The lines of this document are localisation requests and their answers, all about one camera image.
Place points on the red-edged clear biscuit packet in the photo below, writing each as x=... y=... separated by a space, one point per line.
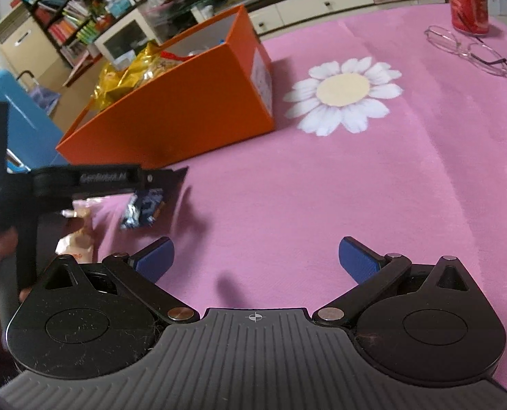
x=170 y=65

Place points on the eyeglasses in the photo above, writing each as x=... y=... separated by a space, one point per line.
x=471 y=53

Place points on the blue snack packet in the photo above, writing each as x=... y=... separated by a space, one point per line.
x=144 y=211

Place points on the blue thermos jug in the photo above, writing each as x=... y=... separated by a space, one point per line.
x=27 y=128

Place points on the orange cardboard box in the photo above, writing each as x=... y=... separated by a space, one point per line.
x=185 y=115

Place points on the pink beige snack packet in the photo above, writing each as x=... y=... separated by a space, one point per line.
x=82 y=239

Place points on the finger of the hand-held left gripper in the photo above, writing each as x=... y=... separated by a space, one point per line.
x=163 y=177

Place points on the yellow snack packet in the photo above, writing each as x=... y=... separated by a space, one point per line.
x=116 y=83

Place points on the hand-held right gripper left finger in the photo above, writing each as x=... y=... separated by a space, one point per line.
x=155 y=260

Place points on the white glass-door cabinet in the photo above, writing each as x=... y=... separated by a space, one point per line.
x=142 y=21

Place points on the red soda can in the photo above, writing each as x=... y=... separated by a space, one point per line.
x=467 y=0

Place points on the television stand with white drawers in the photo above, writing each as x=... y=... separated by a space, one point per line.
x=321 y=6

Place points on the beige standing air conditioner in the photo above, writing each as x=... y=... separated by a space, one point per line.
x=27 y=42

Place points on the bookshelf with books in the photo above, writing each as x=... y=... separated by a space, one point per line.
x=56 y=17

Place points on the pink floral tablecloth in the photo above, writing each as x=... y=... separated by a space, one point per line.
x=364 y=188

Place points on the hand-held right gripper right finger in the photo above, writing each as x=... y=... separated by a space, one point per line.
x=358 y=262

